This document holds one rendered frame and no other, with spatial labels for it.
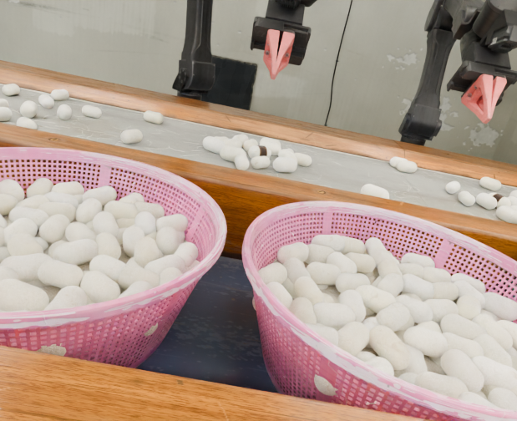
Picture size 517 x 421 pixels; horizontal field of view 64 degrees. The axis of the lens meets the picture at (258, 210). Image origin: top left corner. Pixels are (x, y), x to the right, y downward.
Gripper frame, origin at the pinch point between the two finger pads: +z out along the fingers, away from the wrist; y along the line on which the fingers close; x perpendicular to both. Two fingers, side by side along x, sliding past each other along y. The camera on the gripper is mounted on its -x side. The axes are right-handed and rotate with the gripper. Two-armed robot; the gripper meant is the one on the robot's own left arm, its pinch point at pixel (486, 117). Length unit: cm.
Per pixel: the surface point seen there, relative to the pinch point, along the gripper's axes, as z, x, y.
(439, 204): 20.4, -1.4, -10.4
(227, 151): 19.4, -2.7, -42.2
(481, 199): 17.4, -0.5, -3.2
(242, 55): -144, 130, -55
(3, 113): 21, -4, -72
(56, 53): -128, 143, -166
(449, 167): 3.2, 11.4, -0.5
